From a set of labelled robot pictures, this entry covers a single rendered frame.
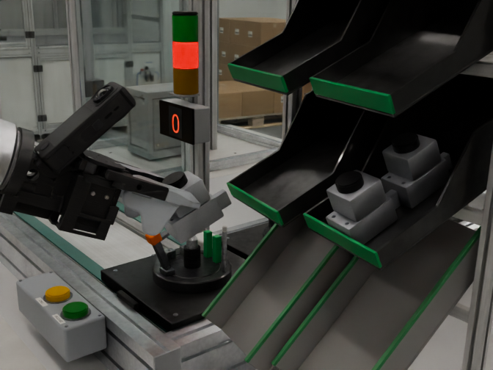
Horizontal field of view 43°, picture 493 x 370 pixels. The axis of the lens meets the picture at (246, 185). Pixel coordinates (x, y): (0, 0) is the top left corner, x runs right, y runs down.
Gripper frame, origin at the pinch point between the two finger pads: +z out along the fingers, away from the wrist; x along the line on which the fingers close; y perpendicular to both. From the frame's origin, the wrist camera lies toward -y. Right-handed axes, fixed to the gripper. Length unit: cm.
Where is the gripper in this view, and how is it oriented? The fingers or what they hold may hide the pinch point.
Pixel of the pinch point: (183, 191)
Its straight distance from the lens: 75.0
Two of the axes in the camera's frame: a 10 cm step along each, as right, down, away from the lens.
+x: 4.8, 2.6, -8.4
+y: -3.6, 9.3, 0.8
